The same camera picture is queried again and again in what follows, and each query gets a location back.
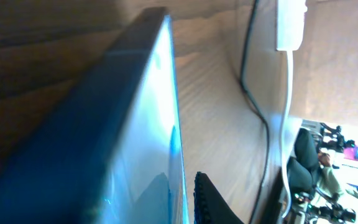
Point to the black office chair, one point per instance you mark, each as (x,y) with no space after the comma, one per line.
(303,169)

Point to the white power strip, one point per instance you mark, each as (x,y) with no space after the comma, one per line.
(290,24)

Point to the blue Samsung Galaxy smartphone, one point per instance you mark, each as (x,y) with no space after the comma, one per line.
(111,151)

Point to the person in green shirt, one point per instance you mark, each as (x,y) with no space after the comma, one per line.
(342,181)

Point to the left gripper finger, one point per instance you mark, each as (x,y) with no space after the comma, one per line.
(209,205)

